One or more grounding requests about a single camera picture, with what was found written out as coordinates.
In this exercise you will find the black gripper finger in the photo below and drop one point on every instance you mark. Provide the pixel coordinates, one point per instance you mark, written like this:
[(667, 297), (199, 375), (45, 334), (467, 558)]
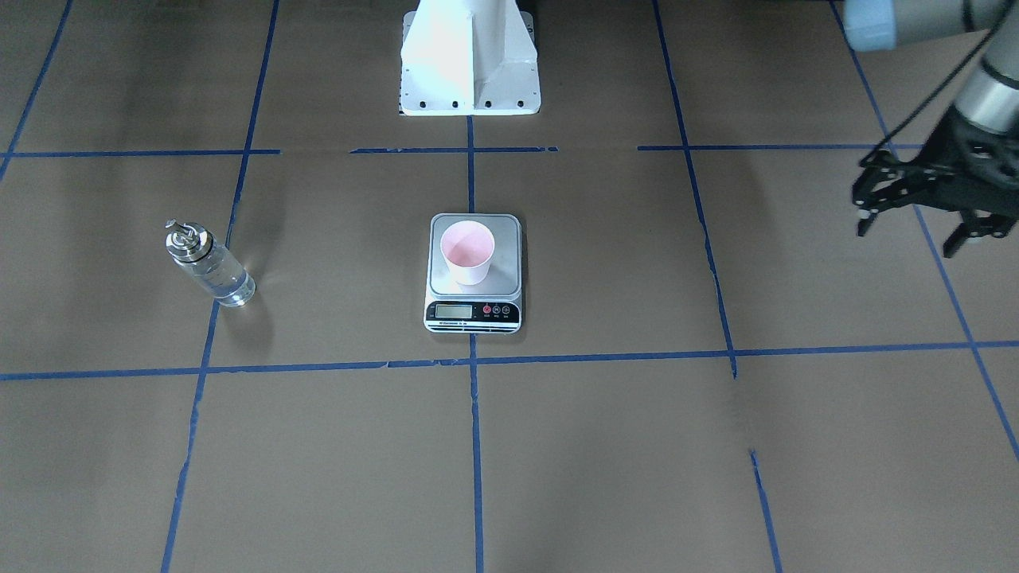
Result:
[(885, 183), (972, 228)]

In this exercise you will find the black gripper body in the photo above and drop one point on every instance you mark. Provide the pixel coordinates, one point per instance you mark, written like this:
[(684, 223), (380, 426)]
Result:
[(882, 184)]

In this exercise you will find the clear glass sauce bottle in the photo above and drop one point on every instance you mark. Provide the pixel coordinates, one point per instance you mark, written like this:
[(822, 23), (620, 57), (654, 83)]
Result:
[(209, 263)]

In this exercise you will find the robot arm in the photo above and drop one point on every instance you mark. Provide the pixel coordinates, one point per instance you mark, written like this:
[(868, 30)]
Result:
[(982, 84)]

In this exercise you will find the digital kitchen scale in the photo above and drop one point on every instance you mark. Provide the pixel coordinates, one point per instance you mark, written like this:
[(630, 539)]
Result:
[(492, 306)]

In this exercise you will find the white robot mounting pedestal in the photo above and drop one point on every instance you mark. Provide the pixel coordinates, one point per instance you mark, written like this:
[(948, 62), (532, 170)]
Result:
[(469, 58)]

